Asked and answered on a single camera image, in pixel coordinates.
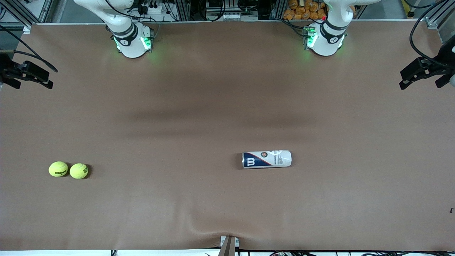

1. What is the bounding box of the yellow tennis ball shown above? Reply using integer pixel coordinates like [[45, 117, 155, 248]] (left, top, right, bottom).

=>
[[48, 161, 69, 177], [69, 163, 89, 180]]

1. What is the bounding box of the white blue tennis ball can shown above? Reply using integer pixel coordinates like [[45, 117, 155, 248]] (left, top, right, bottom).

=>
[[242, 150, 293, 169]]

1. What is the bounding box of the yellow black object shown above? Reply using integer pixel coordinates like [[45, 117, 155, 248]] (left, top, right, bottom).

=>
[[401, 0, 416, 17]]

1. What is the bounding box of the pile of orange objects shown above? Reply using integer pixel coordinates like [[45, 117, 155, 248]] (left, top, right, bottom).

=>
[[283, 0, 327, 20]]

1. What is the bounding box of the white power strip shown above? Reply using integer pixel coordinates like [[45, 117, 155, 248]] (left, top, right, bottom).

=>
[[137, 3, 165, 15]]

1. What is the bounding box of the aluminium upright profile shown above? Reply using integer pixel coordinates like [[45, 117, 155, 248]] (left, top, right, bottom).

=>
[[269, 0, 287, 20], [173, 0, 191, 21]]

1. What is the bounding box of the white connector block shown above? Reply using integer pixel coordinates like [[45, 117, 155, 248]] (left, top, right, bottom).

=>
[[221, 12, 259, 21]]

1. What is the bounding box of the brown table mat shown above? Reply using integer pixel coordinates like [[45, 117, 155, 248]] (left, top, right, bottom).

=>
[[0, 20, 455, 251]]

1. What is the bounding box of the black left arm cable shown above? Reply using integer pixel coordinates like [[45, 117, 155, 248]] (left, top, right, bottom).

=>
[[409, 0, 449, 66]]

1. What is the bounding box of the aluminium frame profile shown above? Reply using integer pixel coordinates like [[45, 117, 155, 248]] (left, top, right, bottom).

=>
[[425, 0, 455, 45], [0, 0, 54, 30]]

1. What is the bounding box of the camera mount post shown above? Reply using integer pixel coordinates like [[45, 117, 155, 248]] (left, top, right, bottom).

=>
[[219, 236, 240, 256]]

